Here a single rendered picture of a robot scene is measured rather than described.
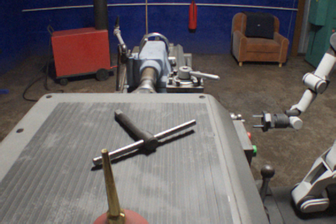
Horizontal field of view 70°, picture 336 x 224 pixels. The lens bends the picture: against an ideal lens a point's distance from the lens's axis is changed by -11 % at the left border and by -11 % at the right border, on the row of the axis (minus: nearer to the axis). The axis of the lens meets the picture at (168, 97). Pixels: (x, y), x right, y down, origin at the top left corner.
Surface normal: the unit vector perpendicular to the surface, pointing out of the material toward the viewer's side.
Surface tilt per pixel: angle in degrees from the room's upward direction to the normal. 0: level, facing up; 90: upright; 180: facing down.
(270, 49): 90
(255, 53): 90
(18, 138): 0
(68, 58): 90
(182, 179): 0
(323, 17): 90
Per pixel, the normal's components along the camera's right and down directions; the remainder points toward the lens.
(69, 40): 0.33, 0.42
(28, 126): 0.00, -0.90
